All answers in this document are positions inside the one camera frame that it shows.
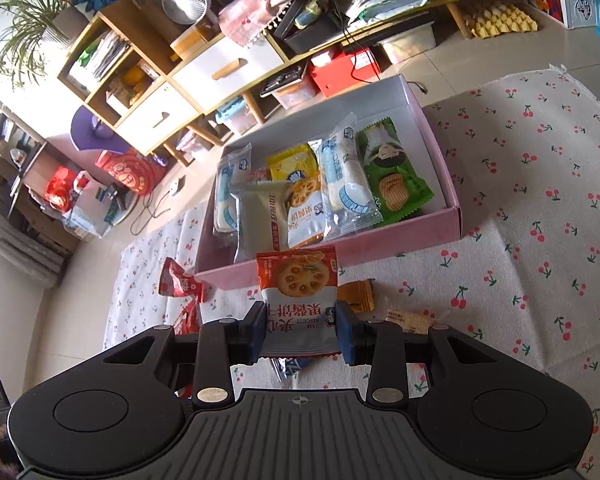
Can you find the yellow biscuit packet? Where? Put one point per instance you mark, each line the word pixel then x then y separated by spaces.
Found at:
pixel 292 162

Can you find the long silver snack packet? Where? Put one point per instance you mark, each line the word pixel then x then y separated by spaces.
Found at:
pixel 260 215

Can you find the white power strip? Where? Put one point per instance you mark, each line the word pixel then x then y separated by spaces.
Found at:
pixel 177 186

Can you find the brown square cracker packet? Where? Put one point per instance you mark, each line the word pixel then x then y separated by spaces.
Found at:
pixel 410 321

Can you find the white and blue carton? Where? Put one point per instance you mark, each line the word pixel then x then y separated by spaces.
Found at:
pixel 92 210

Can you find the pink cardboard box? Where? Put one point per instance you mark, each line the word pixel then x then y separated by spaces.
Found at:
pixel 390 242

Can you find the long wooden cabinet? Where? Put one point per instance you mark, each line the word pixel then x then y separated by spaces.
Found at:
pixel 190 67

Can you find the white carved box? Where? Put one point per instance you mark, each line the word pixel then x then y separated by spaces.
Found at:
pixel 585 5

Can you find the clear plastic storage bin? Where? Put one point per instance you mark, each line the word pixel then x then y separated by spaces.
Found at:
pixel 410 45

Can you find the black storage bin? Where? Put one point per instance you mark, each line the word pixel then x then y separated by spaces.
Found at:
pixel 310 30

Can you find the yellow egg tray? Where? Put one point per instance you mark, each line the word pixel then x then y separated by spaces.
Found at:
pixel 500 17

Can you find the green potted plant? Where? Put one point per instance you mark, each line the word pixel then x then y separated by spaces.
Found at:
pixel 27 25

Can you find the red jam biscuit packet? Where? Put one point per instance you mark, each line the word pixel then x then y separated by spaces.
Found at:
pixel 300 280

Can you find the red shoe box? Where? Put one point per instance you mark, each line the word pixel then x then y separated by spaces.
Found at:
pixel 345 70

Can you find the red printed bag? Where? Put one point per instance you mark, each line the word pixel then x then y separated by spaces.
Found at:
pixel 130 172

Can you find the red gift bag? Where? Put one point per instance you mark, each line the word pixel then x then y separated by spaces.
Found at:
pixel 62 187

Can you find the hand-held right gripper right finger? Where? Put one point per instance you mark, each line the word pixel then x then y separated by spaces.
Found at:
pixel 347 335

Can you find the pink cherry print cloth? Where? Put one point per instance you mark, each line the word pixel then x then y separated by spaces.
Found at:
pixel 252 12

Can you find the purple round object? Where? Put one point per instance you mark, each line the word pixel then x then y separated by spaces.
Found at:
pixel 97 130

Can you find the green biscuit packet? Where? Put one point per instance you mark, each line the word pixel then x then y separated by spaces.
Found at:
pixel 395 180

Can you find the white cabinet drawer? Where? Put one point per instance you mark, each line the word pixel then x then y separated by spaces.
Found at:
pixel 230 67
pixel 155 117

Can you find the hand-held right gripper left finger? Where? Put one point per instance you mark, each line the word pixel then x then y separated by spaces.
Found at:
pixel 254 332

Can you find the white and blue snack packet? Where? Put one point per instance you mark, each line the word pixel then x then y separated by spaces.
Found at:
pixel 345 180
pixel 227 195

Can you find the small white fan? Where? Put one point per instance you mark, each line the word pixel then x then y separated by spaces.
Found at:
pixel 186 2

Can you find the orange jam biscuit packet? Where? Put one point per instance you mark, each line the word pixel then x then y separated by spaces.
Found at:
pixel 305 210

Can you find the golden brown snack packet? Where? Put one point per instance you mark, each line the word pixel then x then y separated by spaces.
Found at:
pixel 360 295

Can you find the dark blue snack packet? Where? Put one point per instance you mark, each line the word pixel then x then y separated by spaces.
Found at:
pixel 290 367

